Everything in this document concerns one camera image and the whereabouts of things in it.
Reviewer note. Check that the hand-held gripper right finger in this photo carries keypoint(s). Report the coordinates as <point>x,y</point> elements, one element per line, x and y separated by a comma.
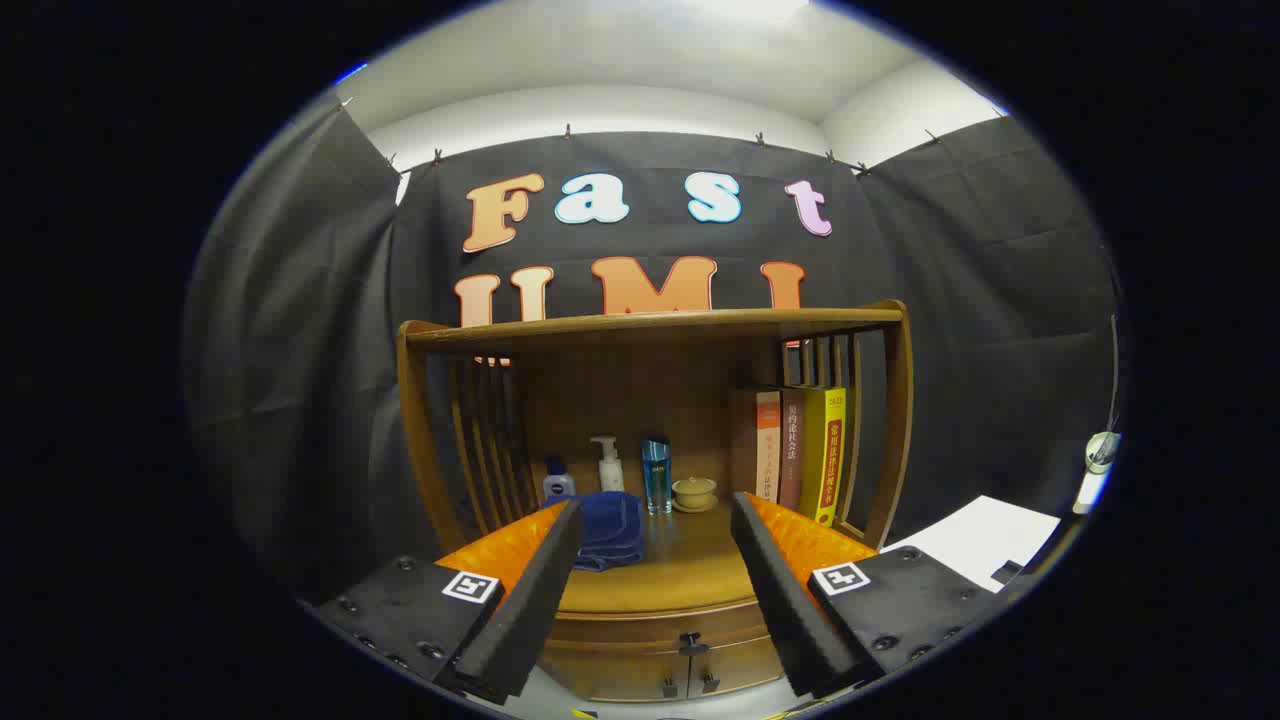
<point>780,590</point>

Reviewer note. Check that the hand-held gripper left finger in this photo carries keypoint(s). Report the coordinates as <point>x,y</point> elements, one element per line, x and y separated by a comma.
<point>530,600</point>

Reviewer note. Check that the wooden drawer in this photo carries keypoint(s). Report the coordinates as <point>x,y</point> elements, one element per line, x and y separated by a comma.
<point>620,630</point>

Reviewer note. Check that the black drawer knob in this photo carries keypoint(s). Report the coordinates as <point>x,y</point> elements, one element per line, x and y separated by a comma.
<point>690,641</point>

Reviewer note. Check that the wooden cabinet door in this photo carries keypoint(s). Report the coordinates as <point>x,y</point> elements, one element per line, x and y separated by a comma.
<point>740,670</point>
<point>620,675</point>

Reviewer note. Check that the wooden countertop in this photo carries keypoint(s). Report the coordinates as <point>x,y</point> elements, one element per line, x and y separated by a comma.
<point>690,570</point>

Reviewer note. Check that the wooden cabinet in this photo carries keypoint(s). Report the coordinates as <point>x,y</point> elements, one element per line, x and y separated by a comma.
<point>640,400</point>

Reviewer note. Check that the blue folded towel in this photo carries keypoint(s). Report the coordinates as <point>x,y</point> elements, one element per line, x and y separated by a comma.
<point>610,530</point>

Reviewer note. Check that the small white blue-capped bottle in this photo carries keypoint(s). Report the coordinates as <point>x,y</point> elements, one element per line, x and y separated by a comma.
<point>558,483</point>

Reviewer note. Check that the yellow lidded tea cup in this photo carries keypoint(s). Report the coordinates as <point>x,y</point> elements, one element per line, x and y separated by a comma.
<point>694,492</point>

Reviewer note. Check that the yellow book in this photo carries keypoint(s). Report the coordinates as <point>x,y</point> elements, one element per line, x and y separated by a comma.
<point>822,460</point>

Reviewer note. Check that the brown book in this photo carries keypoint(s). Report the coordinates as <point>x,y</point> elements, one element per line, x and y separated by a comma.
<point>791,450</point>

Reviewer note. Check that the beige book orange label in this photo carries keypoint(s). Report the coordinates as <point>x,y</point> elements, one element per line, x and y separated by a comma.
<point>765,450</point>

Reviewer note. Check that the white pump bottle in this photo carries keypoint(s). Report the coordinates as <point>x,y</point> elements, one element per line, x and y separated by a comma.
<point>610,470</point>

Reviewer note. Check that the blue glass bottle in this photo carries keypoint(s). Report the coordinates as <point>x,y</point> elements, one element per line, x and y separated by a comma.
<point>657,480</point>

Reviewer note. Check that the white table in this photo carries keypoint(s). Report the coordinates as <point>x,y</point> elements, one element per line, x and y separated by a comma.
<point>980,540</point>

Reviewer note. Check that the white plastic device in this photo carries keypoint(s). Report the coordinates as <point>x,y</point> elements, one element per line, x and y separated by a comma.
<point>1100,455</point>

